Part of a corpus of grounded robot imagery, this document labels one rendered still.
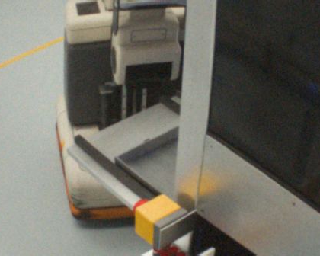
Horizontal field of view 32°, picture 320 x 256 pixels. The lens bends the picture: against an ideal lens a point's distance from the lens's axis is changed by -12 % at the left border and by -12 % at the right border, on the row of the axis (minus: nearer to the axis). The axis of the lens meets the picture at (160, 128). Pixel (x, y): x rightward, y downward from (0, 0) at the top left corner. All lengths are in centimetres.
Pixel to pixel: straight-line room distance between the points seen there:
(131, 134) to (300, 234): 73
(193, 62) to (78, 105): 156
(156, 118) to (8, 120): 166
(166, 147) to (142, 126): 11
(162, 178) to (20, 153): 159
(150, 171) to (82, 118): 114
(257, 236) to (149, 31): 119
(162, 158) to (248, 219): 50
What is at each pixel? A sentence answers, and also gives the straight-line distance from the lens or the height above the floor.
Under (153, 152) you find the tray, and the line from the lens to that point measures 153.
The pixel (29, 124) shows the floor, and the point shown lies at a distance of 315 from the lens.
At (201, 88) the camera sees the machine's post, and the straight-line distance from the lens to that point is 103.
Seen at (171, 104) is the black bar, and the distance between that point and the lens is 167.
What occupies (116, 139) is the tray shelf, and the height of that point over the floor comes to 88.
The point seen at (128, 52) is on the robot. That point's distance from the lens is 211.
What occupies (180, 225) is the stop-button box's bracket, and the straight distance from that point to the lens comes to 117.
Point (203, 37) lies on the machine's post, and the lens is 98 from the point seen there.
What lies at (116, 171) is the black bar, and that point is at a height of 90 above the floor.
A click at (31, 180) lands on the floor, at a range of 280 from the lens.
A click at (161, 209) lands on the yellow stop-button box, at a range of 117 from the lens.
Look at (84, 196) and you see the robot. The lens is 241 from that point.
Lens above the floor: 184
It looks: 36 degrees down
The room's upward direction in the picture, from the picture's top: 3 degrees clockwise
